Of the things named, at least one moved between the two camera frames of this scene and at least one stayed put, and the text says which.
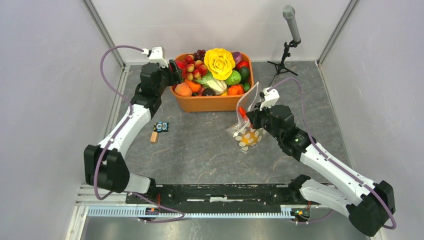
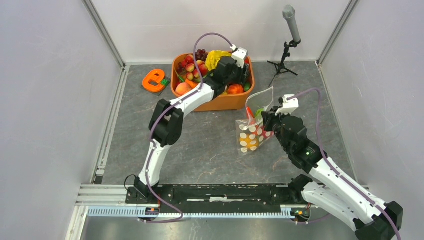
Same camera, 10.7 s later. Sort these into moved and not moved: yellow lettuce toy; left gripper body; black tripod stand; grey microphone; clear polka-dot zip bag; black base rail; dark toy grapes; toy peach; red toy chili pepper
Moved: red toy chili pepper; clear polka-dot zip bag; left gripper body
Not moved: toy peach; black base rail; dark toy grapes; grey microphone; black tripod stand; yellow lettuce toy
